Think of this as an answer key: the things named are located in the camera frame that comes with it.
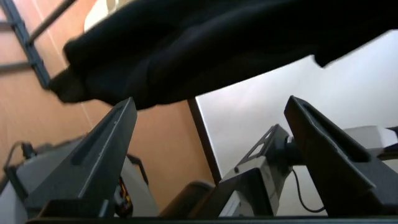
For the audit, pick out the white laundry basket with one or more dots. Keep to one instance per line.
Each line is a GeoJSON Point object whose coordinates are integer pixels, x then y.
{"type": "Point", "coordinates": [96, 15]}

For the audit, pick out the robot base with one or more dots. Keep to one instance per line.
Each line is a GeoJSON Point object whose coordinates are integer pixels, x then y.
{"type": "Point", "coordinates": [255, 186]}

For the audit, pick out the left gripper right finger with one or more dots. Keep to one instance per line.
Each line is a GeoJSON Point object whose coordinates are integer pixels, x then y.
{"type": "Point", "coordinates": [357, 186]}

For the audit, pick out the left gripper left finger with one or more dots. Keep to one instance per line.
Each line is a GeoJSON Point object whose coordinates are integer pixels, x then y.
{"type": "Point", "coordinates": [62, 189]}

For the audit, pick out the black clothes rack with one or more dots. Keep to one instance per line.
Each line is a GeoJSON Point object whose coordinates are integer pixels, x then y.
{"type": "Point", "coordinates": [29, 49]}

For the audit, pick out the black garment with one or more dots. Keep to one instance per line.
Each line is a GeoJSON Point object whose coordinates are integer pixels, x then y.
{"type": "Point", "coordinates": [202, 46]}

